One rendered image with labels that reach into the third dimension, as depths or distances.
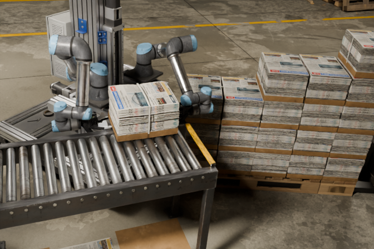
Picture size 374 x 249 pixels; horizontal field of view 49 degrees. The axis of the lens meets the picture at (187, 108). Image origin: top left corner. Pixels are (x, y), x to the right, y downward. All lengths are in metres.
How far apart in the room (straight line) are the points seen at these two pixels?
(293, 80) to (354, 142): 0.74
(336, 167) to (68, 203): 2.16
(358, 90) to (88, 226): 2.13
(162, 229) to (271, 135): 1.06
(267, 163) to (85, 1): 1.81
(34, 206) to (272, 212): 1.87
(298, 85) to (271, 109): 0.26
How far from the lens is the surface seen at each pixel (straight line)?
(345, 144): 3.38
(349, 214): 3.55
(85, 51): 2.44
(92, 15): 2.94
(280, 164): 3.36
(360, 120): 3.30
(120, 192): 2.18
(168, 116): 2.47
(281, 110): 3.09
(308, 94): 3.06
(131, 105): 2.40
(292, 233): 3.23
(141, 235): 3.03
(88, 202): 2.18
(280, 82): 2.97
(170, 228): 3.08
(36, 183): 2.26
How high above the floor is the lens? 2.23
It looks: 30 degrees down
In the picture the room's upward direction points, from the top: 5 degrees clockwise
